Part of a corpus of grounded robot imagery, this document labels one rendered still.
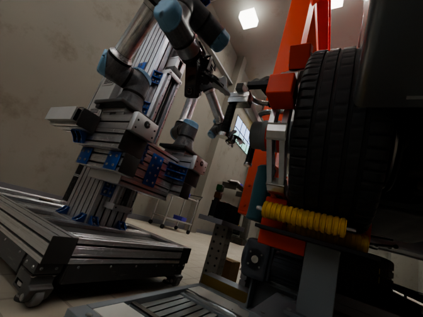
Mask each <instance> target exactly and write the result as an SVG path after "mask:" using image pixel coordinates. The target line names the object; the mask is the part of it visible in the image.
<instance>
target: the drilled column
mask: <svg viewBox="0 0 423 317"><path fill-rule="evenodd" d="M232 232H233V229H232V228H229V227H226V226H222V225H218V224H215V227H214V230H213V235H212V237H211V241H210V246H209V248H208V252H207V255H206V259H205V263H204V266H203V270H202V273H201V277H200V281H199V283H200V282H201V280H202V277H203V274H204V273H210V272H213V273H214V274H217V275H219V276H222V272H223V267H224V264H225V259H226V256H227V252H228V248H229V245H230V240H231V237H232Z"/></svg>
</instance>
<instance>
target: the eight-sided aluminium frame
mask: <svg viewBox="0 0 423 317"><path fill-rule="evenodd" d="M303 71H304V69H302V70H298V71H295V70H289V71H286V72H282V73H281V74H285V73H295V75H296V82H297V86H298V89H299V86H300V82H301V79H302V75H303ZM279 112H280V109H271V114H270V117H269V121H268V122H267V128H266V171H267V181H266V187H267V191H268V193H270V195H272V197H275V198H279V199H285V200H287V201H289V193H288V177H287V178H286V174H287V155H288V136H289V130H290V121H291V116H292V112H293V110H292V109H285V110H284V113H283V118H282V121H281V123H278V118H279ZM275 140H277V141H279V178H276V177H275Z"/></svg>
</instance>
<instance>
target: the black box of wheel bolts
mask: <svg viewBox="0 0 423 317"><path fill-rule="evenodd" d="M212 204H213V200H212V202H211V206H210V210H209V213H208V216H209V215H210V211H211V208H212ZM238 209H239V208H237V207H235V206H234V205H232V204H231V203H226V202H221V201H220V202H219V205H218V209H217V213H216V215H215V218H217V219H220V220H224V221H227V222H229V223H232V224H235V225H237V226H238V225H239V220H240V216H241V214H240V213H238Z"/></svg>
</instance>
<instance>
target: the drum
mask: <svg viewBox="0 0 423 317"><path fill-rule="evenodd" d="M268 121H269V120H265V121H255V122H253V124H252V125H251V128H250V132H249V143H250V146H251V148H253V149H259V150H262V151H265V152H266V128H267V122H268ZM292 127H293V121H291V122H290V130H289V136H288V154H290V144H291V132H292ZM275 152H277V153H279V141H277V140H275Z"/></svg>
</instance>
